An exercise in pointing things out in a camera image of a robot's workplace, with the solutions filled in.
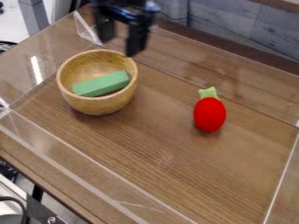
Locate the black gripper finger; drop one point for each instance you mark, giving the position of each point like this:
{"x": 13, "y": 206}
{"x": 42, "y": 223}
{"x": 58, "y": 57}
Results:
{"x": 105, "y": 25}
{"x": 136, "y": 39}

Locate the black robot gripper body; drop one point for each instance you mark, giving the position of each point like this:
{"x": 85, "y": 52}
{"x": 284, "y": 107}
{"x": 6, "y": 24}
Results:
{"x": 124, "y": 9}

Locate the brown wooden bowl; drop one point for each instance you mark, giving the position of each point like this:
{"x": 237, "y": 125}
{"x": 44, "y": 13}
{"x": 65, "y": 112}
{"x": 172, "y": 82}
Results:
{"x": 85, "y": 66}

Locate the green rectangular stick block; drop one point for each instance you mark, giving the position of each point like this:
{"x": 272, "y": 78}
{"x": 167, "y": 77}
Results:
{"x": 101, "y": 85}

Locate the red plush radish toy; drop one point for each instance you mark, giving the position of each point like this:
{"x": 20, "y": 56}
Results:
{"x": 209, "y": 112}

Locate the grey metal post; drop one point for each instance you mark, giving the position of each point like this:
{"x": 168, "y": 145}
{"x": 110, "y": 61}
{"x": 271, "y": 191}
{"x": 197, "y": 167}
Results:
{"x": 33, "y": 15}

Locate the clear acrylic tray enclosure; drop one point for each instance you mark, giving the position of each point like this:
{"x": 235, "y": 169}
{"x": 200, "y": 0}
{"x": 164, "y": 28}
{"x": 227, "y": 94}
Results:
{"x": 143, "y": 166}

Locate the black bracket with screw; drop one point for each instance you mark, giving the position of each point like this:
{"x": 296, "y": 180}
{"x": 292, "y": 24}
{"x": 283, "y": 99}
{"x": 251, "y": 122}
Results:
{"x": 38, "y": 214}

